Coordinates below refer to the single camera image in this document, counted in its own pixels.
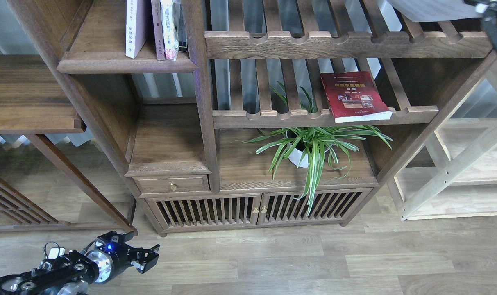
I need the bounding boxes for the white plant pot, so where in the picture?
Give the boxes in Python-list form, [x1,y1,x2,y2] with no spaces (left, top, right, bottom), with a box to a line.
[286,128,329,170]

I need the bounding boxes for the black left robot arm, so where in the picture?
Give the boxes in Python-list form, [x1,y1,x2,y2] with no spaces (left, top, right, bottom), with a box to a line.
[0,231,160,295]

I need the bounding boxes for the brown spine book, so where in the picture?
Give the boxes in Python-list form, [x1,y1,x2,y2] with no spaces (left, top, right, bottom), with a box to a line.
[151,0,165,60]

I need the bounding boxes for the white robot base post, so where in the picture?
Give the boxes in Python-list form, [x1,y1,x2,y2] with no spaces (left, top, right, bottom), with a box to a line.
[48,247,66,259]

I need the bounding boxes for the dark wooden bookshelf cabinet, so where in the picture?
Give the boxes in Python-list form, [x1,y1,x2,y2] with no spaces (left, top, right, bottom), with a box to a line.
[7,0,497,236]

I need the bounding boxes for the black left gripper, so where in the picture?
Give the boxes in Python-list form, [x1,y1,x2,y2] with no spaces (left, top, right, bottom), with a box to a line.
[86,231,160,284]

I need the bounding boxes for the red cover book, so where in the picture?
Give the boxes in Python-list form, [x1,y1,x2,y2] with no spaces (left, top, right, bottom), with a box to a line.
[320,71,393,123]

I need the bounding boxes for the white pale purple book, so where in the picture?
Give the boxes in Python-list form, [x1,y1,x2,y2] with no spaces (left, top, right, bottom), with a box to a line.
[125,0,152,59]

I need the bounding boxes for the dark spine book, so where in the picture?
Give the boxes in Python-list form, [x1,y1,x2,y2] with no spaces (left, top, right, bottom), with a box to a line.
[175,0,188,53]

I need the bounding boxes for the light wooden shelf rack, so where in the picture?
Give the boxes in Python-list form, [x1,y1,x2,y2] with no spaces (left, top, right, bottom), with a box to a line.
[387,48,497,221]

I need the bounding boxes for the spider plant green leaves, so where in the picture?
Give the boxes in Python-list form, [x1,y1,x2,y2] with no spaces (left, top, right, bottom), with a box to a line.
[241,82,393,216]

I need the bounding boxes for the yellow cover book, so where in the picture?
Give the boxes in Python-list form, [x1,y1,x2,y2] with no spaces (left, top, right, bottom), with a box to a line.
[388,0,481,22]

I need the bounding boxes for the plastic wrapped white book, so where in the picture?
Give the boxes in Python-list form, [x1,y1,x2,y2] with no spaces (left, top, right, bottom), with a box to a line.
[160,0,180,61]

